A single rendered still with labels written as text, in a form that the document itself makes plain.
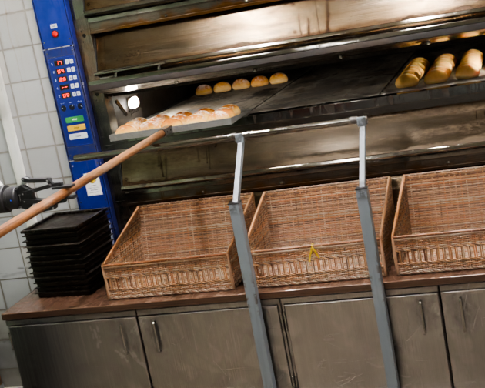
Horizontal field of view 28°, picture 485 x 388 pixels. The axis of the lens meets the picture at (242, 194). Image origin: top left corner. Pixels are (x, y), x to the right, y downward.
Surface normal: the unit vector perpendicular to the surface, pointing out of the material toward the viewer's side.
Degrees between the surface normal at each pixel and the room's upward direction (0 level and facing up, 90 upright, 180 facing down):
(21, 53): 90
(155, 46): 70
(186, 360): 90
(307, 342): 90
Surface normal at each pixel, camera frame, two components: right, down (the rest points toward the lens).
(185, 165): -0.32, -0.08
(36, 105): -0.27, 0.26
